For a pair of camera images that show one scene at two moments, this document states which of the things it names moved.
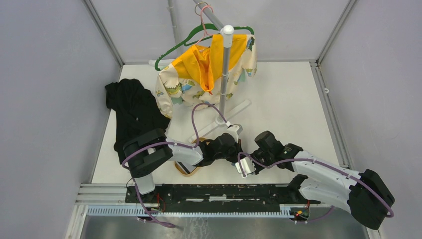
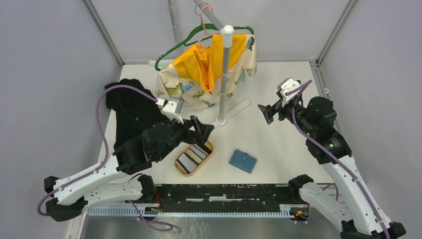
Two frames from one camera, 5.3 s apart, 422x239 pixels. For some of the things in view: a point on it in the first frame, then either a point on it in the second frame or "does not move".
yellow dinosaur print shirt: (194, 78) does not move
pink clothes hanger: (205, 31) does not move
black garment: (138, 111) does not move
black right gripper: (258, 169) to (268, 111)
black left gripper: (237, 147) to (202, 131)
